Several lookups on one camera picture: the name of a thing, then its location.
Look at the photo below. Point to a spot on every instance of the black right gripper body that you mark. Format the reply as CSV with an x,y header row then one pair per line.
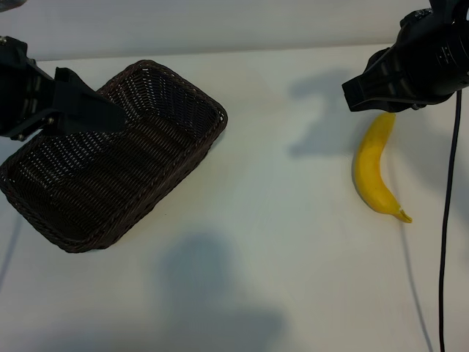
x,y
414,77

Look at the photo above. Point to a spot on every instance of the dark brown woven basket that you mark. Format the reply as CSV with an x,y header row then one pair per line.
x,y
110,176

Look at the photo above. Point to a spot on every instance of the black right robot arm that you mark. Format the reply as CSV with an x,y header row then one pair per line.
x,y
456,55

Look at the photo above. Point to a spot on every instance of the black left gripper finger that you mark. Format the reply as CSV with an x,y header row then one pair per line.
x,y
91,122
77,97

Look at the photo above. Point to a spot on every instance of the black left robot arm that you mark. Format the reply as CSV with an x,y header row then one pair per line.
x,y
11,3

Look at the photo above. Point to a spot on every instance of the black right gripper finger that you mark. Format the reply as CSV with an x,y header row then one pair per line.
x,y
373,102
370,86

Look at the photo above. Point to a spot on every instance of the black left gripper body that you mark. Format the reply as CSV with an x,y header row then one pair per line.
x,y
22,91

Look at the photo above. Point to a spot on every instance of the yellow banana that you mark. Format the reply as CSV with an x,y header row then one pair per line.
x,y
368,172

